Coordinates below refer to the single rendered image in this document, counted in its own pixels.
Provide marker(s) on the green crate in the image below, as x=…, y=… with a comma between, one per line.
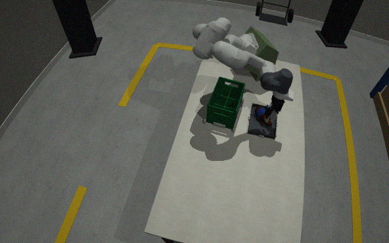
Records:
x=216, y=105

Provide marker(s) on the brown bottle with blue label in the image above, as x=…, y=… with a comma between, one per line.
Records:
x=260, y=112

